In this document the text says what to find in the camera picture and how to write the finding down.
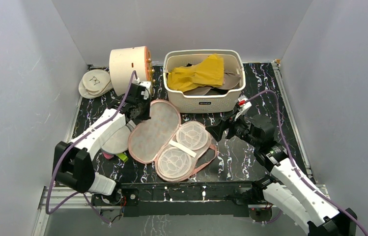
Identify floral mesh laundry bag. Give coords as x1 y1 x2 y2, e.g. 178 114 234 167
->
128 99 218 182

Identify yellow bra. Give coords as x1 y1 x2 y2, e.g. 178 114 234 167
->
167 54 224 92

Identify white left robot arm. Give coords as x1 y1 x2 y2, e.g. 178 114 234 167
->
52 93 151 205

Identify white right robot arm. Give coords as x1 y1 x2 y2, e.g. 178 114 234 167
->
206 115 357 236

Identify white round mesh laundry bag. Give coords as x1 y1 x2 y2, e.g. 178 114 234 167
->
101 120 136 155

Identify beige bra wash bag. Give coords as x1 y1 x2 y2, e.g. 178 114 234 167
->
78 69 113 99

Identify white perforated laundry basket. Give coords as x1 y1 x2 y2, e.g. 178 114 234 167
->
163 49 246 114

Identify cream and orange mini washer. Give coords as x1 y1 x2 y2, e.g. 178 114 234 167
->
109 46 154 95

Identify green and pink tags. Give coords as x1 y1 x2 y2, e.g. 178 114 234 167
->
102 152 128 162

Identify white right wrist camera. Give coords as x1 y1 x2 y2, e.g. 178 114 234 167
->
235 95 252 120

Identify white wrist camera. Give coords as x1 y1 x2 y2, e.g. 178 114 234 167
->
135 81 152 100
235 95 252 120

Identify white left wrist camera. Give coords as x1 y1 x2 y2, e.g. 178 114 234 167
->
135 81 152 100

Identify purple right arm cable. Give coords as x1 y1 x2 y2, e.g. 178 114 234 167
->
245 89 368 236

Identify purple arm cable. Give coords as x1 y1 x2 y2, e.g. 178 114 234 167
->
245 89 368 236
45 70 139 225

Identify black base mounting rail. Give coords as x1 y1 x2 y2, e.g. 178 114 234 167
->
91 180 277 217

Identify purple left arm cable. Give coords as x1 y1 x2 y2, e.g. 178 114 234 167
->
45 70 139 225

